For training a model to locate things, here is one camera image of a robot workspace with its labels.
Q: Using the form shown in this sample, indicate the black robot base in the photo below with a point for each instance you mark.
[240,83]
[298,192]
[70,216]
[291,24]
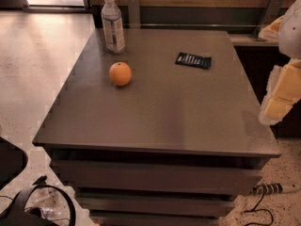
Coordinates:
[13,161]

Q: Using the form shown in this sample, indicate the clear plastic water bottle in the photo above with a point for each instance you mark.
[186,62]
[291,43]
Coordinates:
[113,27]

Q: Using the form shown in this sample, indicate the grey drawer cabinet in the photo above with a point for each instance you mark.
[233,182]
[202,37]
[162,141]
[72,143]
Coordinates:
[174,147]

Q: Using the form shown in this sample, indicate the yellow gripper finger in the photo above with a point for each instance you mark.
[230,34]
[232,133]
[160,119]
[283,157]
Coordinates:
[271,31]
[283,90]

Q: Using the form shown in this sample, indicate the right metal wall bracket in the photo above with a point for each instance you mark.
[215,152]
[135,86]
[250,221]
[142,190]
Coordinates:
[269,15]

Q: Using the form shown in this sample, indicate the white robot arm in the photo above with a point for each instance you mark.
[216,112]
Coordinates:
[289,37]

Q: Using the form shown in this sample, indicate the wooden wall shelf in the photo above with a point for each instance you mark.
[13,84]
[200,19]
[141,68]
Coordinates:
[250,40]

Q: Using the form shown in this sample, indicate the orange fruit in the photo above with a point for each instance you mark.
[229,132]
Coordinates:
[120,74]

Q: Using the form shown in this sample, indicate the left metal wall bracket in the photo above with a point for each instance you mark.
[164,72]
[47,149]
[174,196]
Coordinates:
[134,13]

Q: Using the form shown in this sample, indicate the white power strip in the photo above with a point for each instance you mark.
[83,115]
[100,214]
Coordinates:
[274,188]

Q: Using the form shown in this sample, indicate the metal wall bracket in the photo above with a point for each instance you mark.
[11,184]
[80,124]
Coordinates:
[269,15]
[134,13]

